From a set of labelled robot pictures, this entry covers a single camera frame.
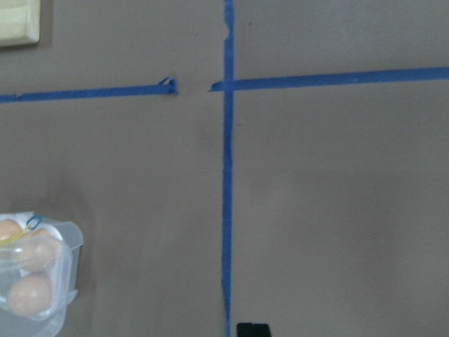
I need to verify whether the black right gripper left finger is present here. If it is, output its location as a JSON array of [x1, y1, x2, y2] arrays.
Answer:
[[236, 322, 253, 337]]

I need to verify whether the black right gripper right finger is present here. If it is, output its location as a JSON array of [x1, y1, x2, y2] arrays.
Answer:
[[253, 323, 271, 337]]

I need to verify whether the brown egg in box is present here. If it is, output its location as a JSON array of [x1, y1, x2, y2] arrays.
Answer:
[[0, 219, 22, 241], [6, 274, 52, 317], [18, 229, 60, 272]]

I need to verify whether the clear plastic egg box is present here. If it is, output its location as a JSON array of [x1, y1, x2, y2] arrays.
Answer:
[[1, 211, 83, 336]]

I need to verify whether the blue tape line crosswise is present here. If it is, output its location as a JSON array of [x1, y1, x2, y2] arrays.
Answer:
[[1, 67, 448, 104]]

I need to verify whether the blue tape line lengthwise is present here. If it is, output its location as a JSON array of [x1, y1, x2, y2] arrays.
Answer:
[[222, 0, 234, 336]]

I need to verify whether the wooden cutting board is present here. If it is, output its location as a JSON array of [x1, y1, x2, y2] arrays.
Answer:
[[1, 0, 41, 47]]

